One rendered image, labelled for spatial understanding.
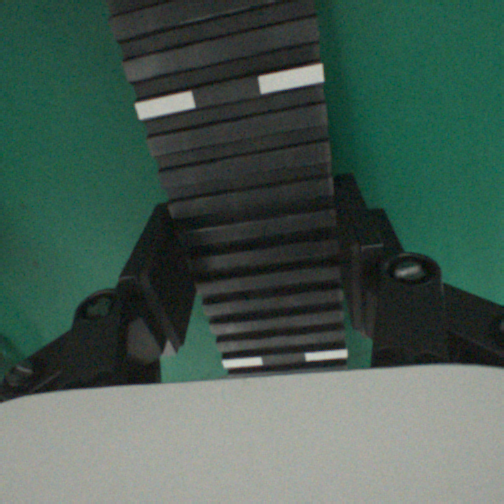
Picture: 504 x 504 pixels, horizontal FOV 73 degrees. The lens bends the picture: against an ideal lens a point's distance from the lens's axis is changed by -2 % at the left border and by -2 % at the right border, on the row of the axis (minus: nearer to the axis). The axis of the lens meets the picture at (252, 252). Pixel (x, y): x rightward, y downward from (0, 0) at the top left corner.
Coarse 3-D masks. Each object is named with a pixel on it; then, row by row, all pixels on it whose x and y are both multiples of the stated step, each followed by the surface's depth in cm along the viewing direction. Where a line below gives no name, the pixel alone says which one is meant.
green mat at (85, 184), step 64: (0, 0) 10; (64, 0) 9; (320, 0) 9; (384, 0) 9; (448, 0) 9; (0, 64) 11; (64, 64) 11; (384, 64) 10; (448, 64) 10; (0, 128) 12; (64, 128) 12; (128, 128) 12; (384, 128) 11; (448, 128) 11; (0, 192) 13; (64, 192) 13; (128, 192) 13; (384, 192) 13; (448, 192) 13; (0, 256) 15; (64, 256) 15; (128, 256) 15; (448, 256) 14; (0, 320) 18; (64, 320) 18; (192, 320) 17; (0, 384) 22
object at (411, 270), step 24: (384, 264) 8; (408, 264) 7; (432, 264) 7; (384, 288) 7; (408, 288) 7; (432, 288) 7; (384, 312) 7; (408, 312) 6; (432, 312) 6; (384, 336) 6; (408, 336) 6; (432, 336) 6; (384, 360) 6; (408, 360) 6; (432, 360) 6
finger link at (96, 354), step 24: (96, 312) 8; (120, 312) 8; (72, 336) 8; (96, 336) 8; (120, 336) 8; (72, 360) 7; (96, 360) 7; (120, 360) 7; (72, 384) 7; (96, 384) 6; (120, 384) 7
